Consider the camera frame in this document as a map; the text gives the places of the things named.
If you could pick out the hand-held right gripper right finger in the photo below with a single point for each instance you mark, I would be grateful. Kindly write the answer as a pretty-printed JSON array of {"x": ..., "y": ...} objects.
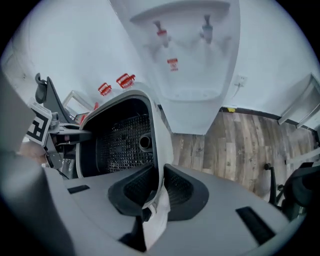
[{"x": 190, "y": 197}]

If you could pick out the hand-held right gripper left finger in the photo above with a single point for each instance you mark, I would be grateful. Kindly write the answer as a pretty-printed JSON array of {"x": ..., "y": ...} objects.
[{"x": 130, "y": 197}]

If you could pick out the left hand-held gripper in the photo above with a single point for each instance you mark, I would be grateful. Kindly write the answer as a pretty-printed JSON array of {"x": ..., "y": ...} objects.
[{"x": 37, "y": 125}]

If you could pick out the white bin with black interior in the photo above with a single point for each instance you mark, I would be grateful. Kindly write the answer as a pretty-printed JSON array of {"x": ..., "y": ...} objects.
[{"x": 160, "y": 140}]

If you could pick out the person's left forearm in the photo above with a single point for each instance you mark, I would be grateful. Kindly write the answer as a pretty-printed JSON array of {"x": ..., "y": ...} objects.
[{"x": 31, "y": 152}]

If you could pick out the light wooden desk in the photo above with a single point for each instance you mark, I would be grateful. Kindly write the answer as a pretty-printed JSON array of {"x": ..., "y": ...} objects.
[{"x": 75, "y": 102}]

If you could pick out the black office chair with headrest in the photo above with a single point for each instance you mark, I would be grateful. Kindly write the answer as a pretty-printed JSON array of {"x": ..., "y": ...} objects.
[{"x": 297, "y": 185}]

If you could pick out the white water dispenser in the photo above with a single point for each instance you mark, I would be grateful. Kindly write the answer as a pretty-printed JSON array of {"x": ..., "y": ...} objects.
[{"x": 190, "y": 75}]

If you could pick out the white cabinet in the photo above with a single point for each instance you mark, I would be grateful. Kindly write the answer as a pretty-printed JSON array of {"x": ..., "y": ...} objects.
[{"x": 302, "y": 102}]

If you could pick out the white wall socket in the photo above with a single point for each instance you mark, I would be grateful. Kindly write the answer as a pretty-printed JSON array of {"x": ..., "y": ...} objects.
[{"x": 241, "y": 80}]

